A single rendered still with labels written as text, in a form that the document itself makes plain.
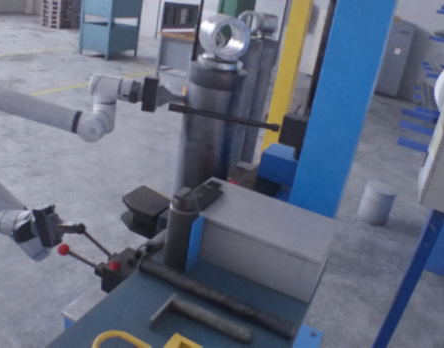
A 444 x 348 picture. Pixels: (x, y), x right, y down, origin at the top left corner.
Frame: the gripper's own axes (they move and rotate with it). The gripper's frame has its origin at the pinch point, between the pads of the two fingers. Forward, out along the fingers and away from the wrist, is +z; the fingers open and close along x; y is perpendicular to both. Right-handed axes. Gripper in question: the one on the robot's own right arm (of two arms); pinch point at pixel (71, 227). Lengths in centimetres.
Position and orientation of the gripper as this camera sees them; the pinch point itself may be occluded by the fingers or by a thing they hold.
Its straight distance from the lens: 131.6
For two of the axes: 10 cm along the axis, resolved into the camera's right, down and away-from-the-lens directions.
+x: 1.5, 9.6, 2.4
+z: 8.9, -0.3, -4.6
